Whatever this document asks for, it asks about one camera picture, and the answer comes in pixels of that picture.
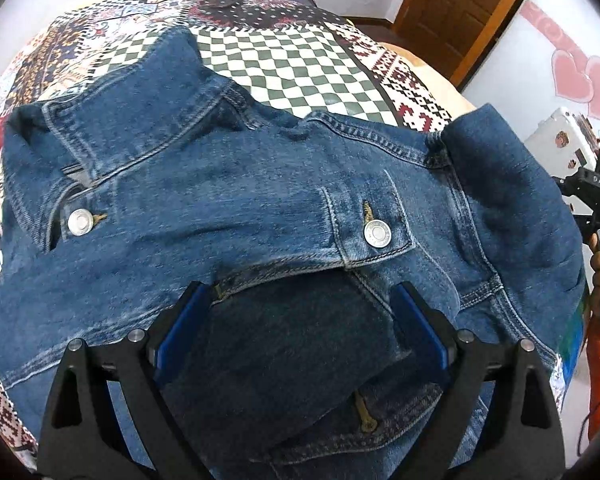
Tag blue denim jacket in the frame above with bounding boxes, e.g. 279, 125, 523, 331
0, 27, 588, 480

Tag brown wooden door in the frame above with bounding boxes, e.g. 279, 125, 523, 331
392, 0, 546, 88

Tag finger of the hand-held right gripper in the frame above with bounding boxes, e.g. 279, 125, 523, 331
551, 174, 590, 201

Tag patchwork patterned bed cover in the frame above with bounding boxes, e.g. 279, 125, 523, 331
0, 0, 586, 471

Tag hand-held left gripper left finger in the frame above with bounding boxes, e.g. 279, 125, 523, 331
37, 280, 217, 480

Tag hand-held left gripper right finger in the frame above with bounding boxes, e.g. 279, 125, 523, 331
389, 280, 567, 480

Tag pink heart wall stickers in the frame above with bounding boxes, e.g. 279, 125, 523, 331
522, 0, 600, 133

